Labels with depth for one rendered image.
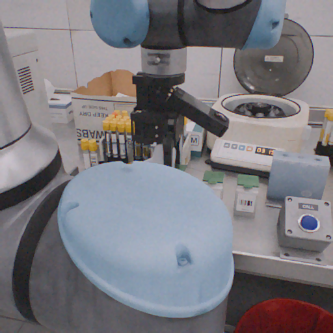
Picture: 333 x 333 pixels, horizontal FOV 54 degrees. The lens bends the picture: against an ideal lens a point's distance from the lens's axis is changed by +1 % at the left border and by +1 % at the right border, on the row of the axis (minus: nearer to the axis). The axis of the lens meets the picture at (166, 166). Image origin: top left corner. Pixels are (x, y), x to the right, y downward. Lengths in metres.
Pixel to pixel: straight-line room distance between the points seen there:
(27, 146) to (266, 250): 0.44
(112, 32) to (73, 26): 0.84
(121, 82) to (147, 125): 0.59
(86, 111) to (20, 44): 0.22
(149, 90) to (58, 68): 0.78
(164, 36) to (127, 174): 0.22
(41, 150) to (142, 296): 0.13
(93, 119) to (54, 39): 0.47
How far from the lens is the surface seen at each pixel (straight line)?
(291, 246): 0.60
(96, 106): 0.89
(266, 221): 0.66
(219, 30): 0.39
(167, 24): 0.41
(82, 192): 0.22
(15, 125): 0.25
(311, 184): 0.69
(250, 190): 0.63
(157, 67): 0.53
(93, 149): 0.69
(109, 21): 0.42
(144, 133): 0.58
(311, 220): 0.56
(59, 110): 1.12
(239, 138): 0.82
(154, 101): 0.58
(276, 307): 1.12
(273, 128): 0.80
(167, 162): 0.57
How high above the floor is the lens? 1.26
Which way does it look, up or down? 28 degrees down
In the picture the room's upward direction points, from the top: straight up
